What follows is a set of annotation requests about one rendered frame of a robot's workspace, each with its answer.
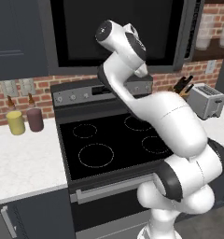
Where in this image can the dark base cupboard door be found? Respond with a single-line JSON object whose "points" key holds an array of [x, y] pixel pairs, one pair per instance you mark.
{"points": [[42, 217]]}

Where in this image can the wooden knife block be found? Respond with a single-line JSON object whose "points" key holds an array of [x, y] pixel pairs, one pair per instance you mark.
{"points": [[182, 86]]}

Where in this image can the yellow cylinder jar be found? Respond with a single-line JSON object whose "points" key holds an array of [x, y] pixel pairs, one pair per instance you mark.
{"points": [[15, 123]]}

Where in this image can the small white wall socket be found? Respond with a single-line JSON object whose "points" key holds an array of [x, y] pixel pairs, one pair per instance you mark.
{"points": [[210, 67]]}

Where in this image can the dark wall cupboard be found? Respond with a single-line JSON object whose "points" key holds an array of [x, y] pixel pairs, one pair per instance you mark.
{"points": [[17, 37]]}

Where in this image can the black microwave oven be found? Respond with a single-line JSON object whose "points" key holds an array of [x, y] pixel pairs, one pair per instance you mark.
{"points": [[117, 28]]}

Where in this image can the grey range knob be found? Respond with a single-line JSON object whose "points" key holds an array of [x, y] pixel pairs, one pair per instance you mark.
{"points": [[86, 95], [58, 100], [72, 97]]}

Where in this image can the grey wall socket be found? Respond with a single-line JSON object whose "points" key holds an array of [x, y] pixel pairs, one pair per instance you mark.
{"points": [[9, 88], [27, 86]]}

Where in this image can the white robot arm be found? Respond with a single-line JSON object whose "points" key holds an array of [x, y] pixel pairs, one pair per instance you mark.
{"points": [[179, 124]]}

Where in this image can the brown bottle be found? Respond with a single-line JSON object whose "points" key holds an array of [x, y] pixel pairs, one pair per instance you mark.
{"points": [[31, 100], [11, 103]]}

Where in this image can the dark wooden shelf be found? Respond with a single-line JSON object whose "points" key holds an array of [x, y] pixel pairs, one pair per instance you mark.
{"points": [[213, 53]]}

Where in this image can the black and grey range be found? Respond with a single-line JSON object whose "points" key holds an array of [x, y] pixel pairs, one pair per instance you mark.
{"points": [[101, 146]]}

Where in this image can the silver toaster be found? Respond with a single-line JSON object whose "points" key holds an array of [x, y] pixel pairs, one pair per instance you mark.
{"points": [[205, 101]]}

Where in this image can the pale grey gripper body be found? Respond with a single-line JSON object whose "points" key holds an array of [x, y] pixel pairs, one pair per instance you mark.
{"points": [[141, 71]]}

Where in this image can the maroon cylinder jar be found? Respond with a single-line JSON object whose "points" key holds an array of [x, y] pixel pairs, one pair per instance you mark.
{"points": [[35, 119]]}

